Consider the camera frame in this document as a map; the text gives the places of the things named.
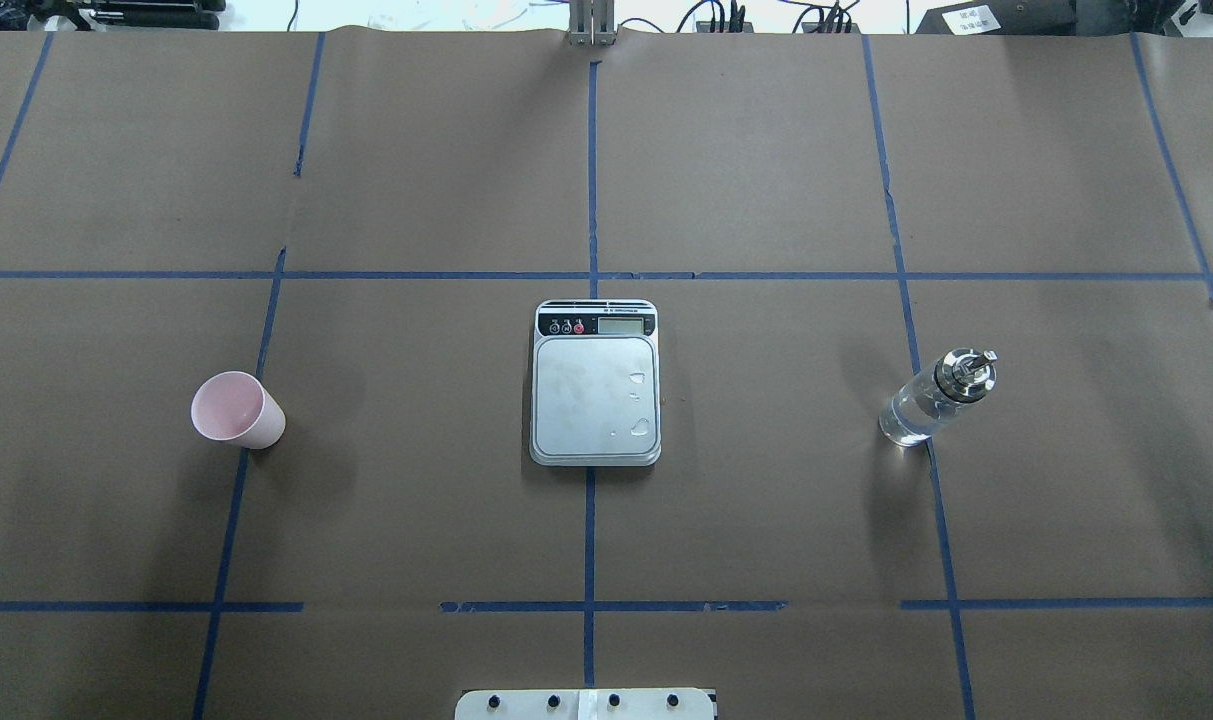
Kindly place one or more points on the clear glass sauce bottle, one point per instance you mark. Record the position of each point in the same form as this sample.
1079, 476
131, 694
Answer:
936, 396

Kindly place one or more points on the pink paper cup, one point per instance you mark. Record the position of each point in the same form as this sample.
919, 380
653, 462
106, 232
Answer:
234, 408

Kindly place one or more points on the silver digital kitchen scale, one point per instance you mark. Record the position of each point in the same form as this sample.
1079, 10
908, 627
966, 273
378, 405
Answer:
595, 386

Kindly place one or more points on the aluminium frame post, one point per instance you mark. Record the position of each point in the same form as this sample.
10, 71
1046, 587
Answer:
591, 23

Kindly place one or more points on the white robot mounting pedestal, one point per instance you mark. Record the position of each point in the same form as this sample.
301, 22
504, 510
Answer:
589, 703

